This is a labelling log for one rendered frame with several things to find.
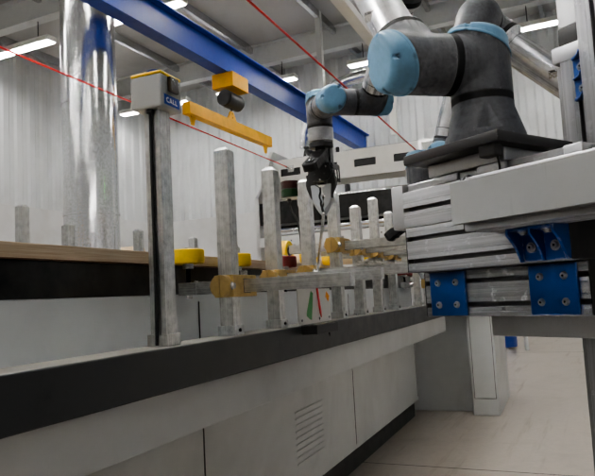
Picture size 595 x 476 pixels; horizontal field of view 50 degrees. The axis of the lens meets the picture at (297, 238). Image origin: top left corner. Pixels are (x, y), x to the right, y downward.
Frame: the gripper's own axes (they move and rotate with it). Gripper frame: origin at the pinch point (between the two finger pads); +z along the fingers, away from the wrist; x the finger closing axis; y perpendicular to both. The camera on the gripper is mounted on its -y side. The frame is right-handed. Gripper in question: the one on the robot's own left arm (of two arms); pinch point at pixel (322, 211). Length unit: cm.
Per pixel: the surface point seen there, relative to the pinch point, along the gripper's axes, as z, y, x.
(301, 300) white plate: 25.1, -7.6, 5.2
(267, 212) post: 0.6, -20.0, 8.1
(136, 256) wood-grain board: 11, -55, 25
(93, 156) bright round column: -90, 261, 306
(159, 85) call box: -20, -72, 4
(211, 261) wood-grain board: 12.6, -22.2, 24.9
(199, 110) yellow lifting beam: -142, 360, 256
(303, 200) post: -4.2, 5.3, 8.0
